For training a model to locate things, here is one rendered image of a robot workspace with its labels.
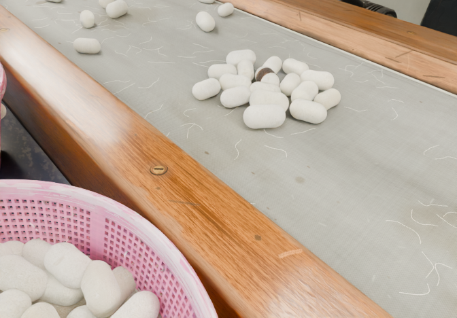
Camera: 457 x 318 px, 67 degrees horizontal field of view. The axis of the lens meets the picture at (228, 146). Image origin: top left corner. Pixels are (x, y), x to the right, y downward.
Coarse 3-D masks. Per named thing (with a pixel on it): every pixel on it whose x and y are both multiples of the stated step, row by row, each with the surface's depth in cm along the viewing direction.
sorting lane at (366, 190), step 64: (0, 0) 54; (64, 0) 56; (128, 0) 57; (192, 0) 59; (128, 64) 40; (192, 64) 41; (256, 64) 42; (320, 64) 43; (192, 128) 31; (320, 128) 32; (384, 128) 33; (448, 128) 33; (256, 192) 25; (320, 192) 26; (384, 192) 26; (448, 192) 27; (320, 256) 22; (384, 256) 22; (448, 256) 22
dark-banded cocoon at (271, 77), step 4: (260, 68) 37; (256, 72) 37; (264, 76) 36; (268, 76) 35; (272, 76) 35; (276, 76) 36; (264, 80) 36; (268, 80) 35; (272, 80) 35; (276, 80) 35; (276, 84) 36
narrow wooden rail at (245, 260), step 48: (0, 48) 36; (48, 48) 36; (48, 96) 29; (96, 96) 30; (48, 144) 34; (96, 144) 25; (144, 144) 25; (96, 192) 28; (144, 192) 22; (192, 192) 22; (192, 240) 19; (240, 240) 19; (288, 240) 19; (240, 288) 17; (288, 288) 17; (336, 288) 17
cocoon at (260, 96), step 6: (258, 90) 33; (264, 90) 33; (252, 96) 33; (258, 96) 32; (264, 96) 32; (270, 96) 32; (276, 96) 32; (282, 96) 32; (252, 102) 33; (258, 102) 32; (264, 102) 32; (270, 102) 32; (276, 102) 32; (282, 102) 32; (288, 102) 33
